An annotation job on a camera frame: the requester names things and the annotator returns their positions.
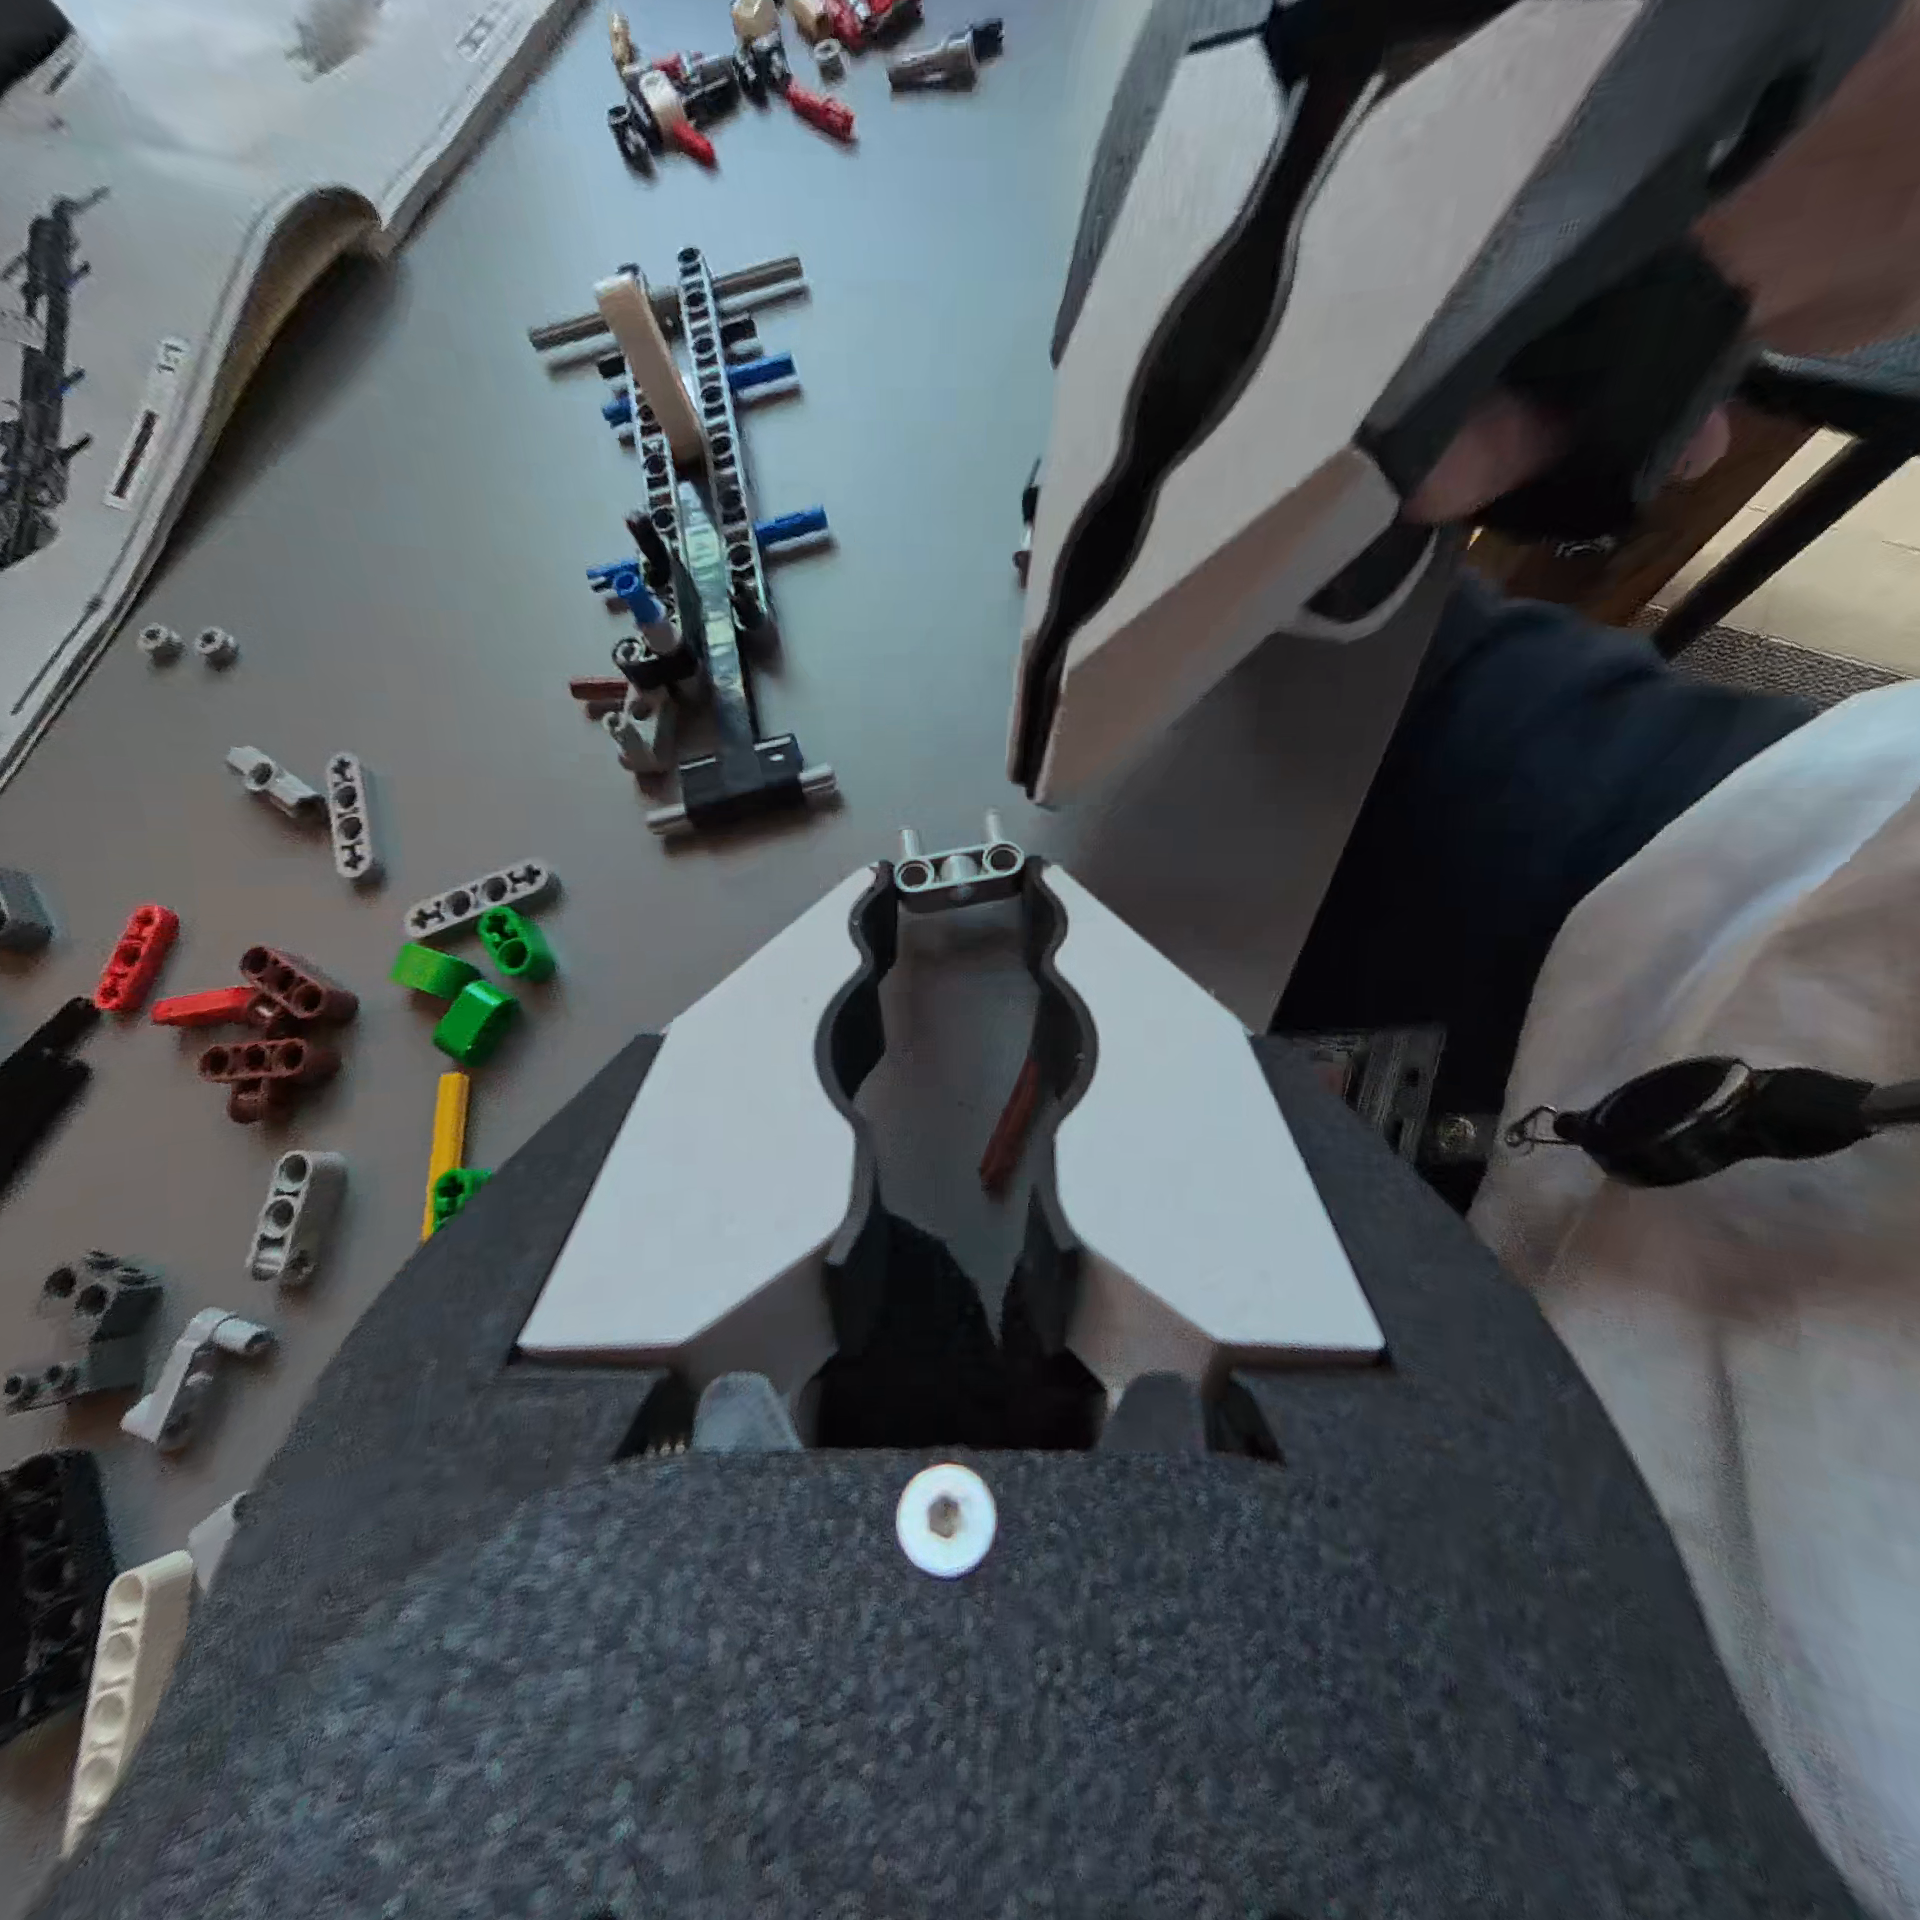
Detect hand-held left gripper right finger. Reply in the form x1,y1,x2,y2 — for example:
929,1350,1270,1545
1020,862,1386,1454

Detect open lego instruction booklet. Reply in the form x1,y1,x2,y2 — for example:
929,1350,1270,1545
0,0,595,788

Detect white long lego beam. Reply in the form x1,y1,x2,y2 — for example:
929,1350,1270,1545
64,1550,197,1858

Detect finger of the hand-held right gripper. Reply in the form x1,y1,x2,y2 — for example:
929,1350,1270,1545
1009,41,1355,799
1032,0,1641,807

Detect yellow lego axle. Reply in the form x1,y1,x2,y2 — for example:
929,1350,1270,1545
420,1070,472,1244

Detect black lego axle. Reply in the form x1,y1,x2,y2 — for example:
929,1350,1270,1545
0,995,92,1158
0,1036,105,1204

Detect person's dark trousers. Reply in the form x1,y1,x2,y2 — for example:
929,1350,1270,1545
1275,577,1846,1202

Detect red thin lego liftarm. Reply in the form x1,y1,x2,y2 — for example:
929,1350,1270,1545
94,904,182,1016

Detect person's right hand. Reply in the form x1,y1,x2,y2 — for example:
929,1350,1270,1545
1401,60,1920,528

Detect grey lego pin connector block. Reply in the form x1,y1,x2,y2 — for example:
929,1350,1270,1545
897,810,1029,914

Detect pile of small lego pieces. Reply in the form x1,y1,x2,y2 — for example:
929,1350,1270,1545
604,0,1011,170

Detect light grey lego crank piece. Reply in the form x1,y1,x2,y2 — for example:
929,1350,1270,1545
118,1308,280,1454

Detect dark grey angled lego connector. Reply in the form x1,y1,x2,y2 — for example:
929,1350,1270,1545
0,1252,168,1415

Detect long lego chassis assembly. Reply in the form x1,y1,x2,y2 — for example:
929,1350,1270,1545
529,248,841,840

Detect black metal bar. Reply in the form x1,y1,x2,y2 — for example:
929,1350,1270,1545
1650,434,1920,663

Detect light grey lego pin connector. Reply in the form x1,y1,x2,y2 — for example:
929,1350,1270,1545
224,746,328,822

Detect black lanyard with clip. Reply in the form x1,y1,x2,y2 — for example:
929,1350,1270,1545
1507,1055,1920,1192

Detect brown lego beam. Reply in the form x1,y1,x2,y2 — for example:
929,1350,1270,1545
240,945,361,1031
198,1036,342,1126

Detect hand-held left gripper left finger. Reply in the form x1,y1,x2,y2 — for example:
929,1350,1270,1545
515,862,899,1454

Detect brown lego axle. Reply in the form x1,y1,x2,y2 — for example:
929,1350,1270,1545
979,1049,1051,1194

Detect black lego panel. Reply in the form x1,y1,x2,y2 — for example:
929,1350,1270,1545
0,1447,118,1742

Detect person's white shirt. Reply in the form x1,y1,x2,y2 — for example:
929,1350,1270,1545
1470,681,1920,1920

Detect light grey thin lego liftarm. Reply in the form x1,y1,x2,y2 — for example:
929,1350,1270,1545
405,858,564,940
325,750,387,888

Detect light grey lego beam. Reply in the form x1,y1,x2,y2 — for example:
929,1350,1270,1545
246,1151,350,1290

